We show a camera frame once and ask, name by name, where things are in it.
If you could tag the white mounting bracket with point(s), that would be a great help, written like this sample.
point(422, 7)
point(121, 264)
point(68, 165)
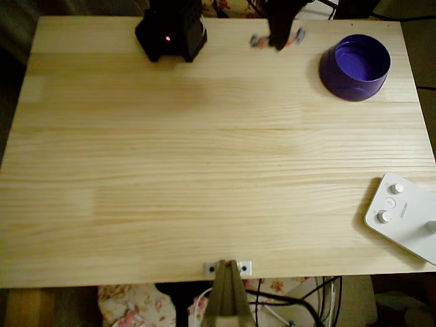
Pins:
point(246, 268)

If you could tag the floral cloth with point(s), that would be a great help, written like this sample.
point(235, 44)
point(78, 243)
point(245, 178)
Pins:
point(136, 306)
point(235, 8)

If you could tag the black box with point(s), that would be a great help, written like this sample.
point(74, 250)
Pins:
point(357, 7)

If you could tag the beige box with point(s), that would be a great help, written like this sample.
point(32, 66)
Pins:
point(357, 299)

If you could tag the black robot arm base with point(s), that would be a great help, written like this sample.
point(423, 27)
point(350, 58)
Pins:
point(177, 30)

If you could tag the candy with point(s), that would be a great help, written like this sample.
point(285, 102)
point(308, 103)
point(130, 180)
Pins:
point(259, 42)

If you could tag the black gripper with labelled motor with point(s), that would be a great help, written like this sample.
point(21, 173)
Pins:
point(280, 32)

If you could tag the white lamp base with knobs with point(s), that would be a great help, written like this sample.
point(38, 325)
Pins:
point(405, 218)

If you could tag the brown wooden leg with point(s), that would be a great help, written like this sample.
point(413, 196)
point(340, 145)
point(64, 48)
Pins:
point(30, 306)

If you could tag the purple bowl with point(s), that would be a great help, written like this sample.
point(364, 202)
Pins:
point(354, 64)

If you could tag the black tripod stand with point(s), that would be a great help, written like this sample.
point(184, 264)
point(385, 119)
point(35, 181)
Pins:
point(332, 10)

